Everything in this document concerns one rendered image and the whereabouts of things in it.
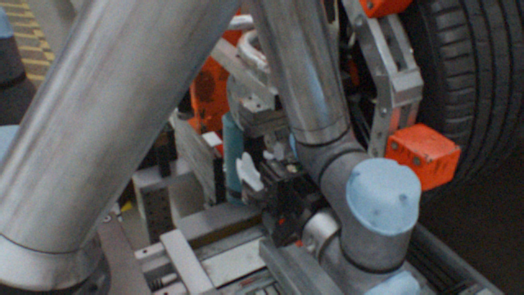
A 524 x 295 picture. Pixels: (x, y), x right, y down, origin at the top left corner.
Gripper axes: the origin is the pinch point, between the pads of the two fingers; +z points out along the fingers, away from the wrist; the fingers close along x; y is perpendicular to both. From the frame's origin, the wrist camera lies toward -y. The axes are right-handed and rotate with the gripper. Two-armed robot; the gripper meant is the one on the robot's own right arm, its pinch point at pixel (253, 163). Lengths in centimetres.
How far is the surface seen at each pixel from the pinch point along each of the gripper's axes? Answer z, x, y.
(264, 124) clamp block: -2.5, -0.7, 9.1
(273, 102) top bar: -3.7, -1.6, 13.4
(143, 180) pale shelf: 53, 8, -38
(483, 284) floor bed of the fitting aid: -6, -82, -75
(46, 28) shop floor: 334, 5, -83
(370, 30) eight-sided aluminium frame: -2.2, -20.5, 20.8
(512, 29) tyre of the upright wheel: -11.1, -44.0, 19.6
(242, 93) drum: 15.4, -6.1, 5.0
